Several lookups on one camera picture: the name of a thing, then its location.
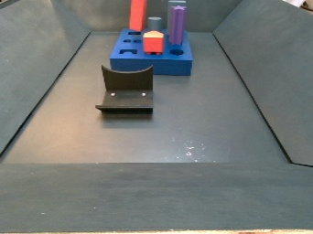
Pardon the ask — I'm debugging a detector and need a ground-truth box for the red rectangular block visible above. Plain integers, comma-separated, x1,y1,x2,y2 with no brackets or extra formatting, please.
130,0,148,31

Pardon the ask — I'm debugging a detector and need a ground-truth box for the black curved fixture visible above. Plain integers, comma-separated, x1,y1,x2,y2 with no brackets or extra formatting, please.
95,67,154,113

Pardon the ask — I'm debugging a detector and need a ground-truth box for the blue shape sorter board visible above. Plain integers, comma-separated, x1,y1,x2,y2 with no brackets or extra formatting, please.
110,29,193,76

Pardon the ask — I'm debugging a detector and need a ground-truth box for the red pentagon block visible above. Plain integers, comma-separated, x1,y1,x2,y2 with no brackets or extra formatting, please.
144,30,164,55

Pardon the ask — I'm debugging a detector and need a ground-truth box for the light blue cylinder block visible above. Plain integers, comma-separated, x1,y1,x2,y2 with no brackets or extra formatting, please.
149,16,164,31

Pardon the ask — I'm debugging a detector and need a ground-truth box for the purple star block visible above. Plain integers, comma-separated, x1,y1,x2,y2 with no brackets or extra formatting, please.
169,5,186,45

